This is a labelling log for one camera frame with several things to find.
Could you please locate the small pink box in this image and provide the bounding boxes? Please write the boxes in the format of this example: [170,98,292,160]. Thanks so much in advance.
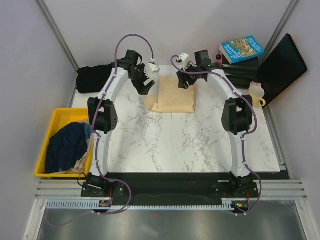
[249,81,262,88]

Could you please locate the yellow ceramic mug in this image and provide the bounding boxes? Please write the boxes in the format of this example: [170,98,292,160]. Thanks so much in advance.
[248,85,266,107]

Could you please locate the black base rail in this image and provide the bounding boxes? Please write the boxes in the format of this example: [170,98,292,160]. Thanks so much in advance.
[81,172,259,207]

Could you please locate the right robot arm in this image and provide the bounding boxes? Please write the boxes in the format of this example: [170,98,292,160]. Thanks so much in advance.
[170,50,255,179]

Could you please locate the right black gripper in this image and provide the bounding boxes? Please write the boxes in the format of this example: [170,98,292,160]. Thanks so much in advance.
[176,62,200,90]

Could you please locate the cream yellow t-shirt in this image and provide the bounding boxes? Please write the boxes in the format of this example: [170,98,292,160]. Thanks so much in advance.
[142,76,197,114]

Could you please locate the black flat panel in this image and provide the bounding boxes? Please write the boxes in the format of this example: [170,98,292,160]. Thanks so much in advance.
[254,33,308,105]

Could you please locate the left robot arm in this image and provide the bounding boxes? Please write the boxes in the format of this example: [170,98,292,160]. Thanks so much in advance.
[87,50,160,180]

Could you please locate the yellow plastic bin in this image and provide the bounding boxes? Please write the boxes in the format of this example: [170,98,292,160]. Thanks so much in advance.
[34,108,93,179]

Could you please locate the folded black t-shirt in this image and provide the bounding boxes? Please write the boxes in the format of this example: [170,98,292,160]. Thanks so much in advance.
[75,62,115,94]

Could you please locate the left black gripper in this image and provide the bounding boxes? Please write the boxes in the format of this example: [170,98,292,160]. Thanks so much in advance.
[129,64,155,96]

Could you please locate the colourful treehouse book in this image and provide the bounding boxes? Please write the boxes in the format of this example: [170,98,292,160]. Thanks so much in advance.
[219,35,265,64]

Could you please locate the black box with knobs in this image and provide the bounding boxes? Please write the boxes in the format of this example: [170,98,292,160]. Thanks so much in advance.
[215,52,259,89]

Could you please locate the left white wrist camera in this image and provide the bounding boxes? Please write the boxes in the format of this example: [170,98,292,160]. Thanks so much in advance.
[144,62,160,76]

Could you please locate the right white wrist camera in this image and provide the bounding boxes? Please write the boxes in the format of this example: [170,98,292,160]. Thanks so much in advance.
[176,53,190,71]

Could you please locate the white slotted cable duct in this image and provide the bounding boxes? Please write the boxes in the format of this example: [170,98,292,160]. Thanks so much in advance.
[46,199,113,210]

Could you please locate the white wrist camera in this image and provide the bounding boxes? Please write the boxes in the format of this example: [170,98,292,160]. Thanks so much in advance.
[176,53,190,71]
[144,62,160,76]

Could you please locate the navy blue t-shirt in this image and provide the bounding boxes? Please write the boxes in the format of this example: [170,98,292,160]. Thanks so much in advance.
[44,122,92,174]

